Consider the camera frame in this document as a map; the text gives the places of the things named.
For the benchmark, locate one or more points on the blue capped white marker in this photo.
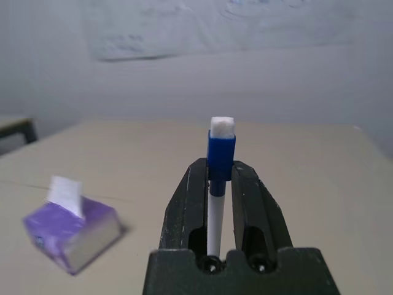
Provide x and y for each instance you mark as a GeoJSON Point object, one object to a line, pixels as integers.
{"type": "Point", "coordinates": [221, 153]}

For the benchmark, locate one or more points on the beige black-framed side table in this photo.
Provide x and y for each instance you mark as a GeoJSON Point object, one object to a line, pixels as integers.
{"type": "Point", "coordinates": [12, 126]}

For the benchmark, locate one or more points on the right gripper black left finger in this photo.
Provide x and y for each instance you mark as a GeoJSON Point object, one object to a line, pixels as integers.
{"type": "Point", "coordinates": [184, 209]}

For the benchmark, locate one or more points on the white wall sheet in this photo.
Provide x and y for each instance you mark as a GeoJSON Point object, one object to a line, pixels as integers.
{"type": "Point", "coordinates": [184, 27]}

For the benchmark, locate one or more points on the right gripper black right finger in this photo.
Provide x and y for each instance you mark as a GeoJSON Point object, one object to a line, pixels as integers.
{"type": "Point", "coordinates": [258, 209]}

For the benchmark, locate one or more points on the purple tissue pack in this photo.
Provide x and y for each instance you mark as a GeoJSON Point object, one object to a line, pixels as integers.
{"type": "Point", "coordinates": [61, 227]}

